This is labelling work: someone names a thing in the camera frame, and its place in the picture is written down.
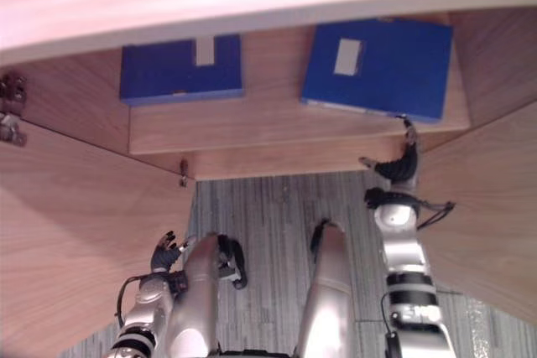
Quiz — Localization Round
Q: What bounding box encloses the robot right silver leg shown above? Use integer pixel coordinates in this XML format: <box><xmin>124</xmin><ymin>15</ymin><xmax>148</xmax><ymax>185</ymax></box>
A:
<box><xmin>295</xmin><ymin>222</ymin><xmax>358</xmax><ymax>358</ymax></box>

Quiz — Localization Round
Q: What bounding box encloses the robot left silver leg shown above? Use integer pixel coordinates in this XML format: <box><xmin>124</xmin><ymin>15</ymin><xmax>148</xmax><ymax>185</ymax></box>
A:
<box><xmin>166</xmin><ymin>231</ymin><xmax>230</xmax><ymax>358</ymax></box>

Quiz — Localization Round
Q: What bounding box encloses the robot right dark foot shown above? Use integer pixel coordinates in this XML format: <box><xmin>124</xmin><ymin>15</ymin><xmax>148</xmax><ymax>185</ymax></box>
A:
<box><xmin>309</xmin><ymin>217</ymin><xmax>339</xmax><ymax>251</ymax></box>

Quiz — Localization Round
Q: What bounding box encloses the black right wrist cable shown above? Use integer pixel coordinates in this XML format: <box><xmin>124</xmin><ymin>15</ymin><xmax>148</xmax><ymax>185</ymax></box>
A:
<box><xmin>413</xmin><ymin>199</ymin><xmax>457</xmax><ymax>230</ymax></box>

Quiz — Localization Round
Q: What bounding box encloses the robot silver leg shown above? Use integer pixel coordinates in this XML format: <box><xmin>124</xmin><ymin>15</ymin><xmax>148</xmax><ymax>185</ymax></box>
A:
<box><xmin>295</xmin><ymin>222</ymin><xmax>358</xmax><ymax>358</ymax></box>
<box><xmin>166</xmin><ymin>231</ymin><xmax>230</xmax><ymax>358</ymax></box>

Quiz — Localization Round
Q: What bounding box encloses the metal cabinet door hinge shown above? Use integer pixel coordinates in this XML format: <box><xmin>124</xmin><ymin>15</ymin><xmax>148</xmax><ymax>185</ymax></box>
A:
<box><xmin>177</xmin><ymin>158</ymin><xmax>190</xmax><ymax>188</ymax></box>
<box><xmin>0</xmin><ymin>112</ymin><xmax>29</xmax><ymax>148</ymax></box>
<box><xmin>0</xmin><ymin>74</ymin><xmax>29</xmax><ymax>116</ymax></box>

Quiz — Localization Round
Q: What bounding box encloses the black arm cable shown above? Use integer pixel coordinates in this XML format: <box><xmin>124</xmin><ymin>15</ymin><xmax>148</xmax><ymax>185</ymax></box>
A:
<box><xmin>113</xmin><ymin>275</ymin><xmax>149</xmax><ymax>330</ymax></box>
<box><xmin>378</xmin><ymin>293</ymin><xmax>402</xmax><ymax>358</ymax></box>

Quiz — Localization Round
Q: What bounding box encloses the wooden cabinet door with hinges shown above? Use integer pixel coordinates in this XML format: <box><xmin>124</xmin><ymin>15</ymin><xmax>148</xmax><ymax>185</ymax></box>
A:
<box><xmin>0</xmin><ymin>117</ymin><xmax>199</xmax><ymax>358</ymax></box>

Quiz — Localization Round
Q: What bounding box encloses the robot dark foot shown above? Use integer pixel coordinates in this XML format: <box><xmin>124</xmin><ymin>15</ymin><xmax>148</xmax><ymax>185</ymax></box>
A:
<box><xmin>309</xmin><ymin>217</ymin><xmax>339</xmax><ymax>251</ymax></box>
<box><xmin>216</xmin><ymin>235</ymin><xmax>249</xmax><ymax>291</ymax></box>

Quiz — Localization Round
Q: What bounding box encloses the robot left dark foot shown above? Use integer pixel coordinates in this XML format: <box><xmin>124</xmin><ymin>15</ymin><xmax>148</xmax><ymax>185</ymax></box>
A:
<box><xmin>216</xmin><ymin>235</ymin><xmax>249</xmax><ymax>291</ymax></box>

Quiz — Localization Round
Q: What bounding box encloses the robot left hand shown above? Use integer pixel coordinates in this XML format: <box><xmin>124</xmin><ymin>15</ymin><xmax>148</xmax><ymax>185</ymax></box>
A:
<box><xmin>149</xmin><ymin>230</ymin><xmax>199</xmax><ymax>274</ymax></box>

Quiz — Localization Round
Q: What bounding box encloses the wooden cabinet door plain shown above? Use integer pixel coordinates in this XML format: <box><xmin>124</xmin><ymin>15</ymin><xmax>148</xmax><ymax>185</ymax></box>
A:
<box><xmin>413</xmin><ymin>100</ymin><xmax>537</xmax><ymax>328</ymax></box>

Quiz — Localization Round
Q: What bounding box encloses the blue folder with edge label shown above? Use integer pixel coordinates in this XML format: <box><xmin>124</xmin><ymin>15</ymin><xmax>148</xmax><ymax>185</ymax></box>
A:
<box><xmin>118</xmin><ymin>34</ymin><xmax>247</xmax><ymax>108</ymax></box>

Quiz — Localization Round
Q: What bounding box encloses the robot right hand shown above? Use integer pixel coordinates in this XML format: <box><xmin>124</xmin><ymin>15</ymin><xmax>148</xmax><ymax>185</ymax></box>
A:
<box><xmin>358</xmin><ymin>116</ymin><xmax>421</xmax><ymax>188</ymax></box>

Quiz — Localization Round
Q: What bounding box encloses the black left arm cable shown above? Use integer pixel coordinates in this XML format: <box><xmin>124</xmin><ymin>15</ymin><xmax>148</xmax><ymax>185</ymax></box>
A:
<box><xmin>113</xmin><ymin>275</ymin><xmax>149</xmax><ymax>330</ymax></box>

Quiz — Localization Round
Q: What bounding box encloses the wooden cabinet with white top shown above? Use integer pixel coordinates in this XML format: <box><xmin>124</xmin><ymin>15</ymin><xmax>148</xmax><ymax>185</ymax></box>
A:
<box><xmin>0</xmin><ymin>0</ymin><xmax>537</xmax><ymax>185</ymax></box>

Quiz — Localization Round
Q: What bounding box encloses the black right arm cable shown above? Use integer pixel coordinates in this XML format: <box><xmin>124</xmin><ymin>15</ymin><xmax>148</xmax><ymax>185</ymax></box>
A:
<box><xmin>378</xmin><ymin>293</ymin><xmax>402</xmax><ymax>358</ymax></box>

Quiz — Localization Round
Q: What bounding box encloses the blue folder with centred label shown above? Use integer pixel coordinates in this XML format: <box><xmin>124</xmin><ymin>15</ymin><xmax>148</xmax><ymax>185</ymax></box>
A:
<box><xmin>299</xmin><ymin>17</ymin><xmax>455</xmax><ymax>125</ymax></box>

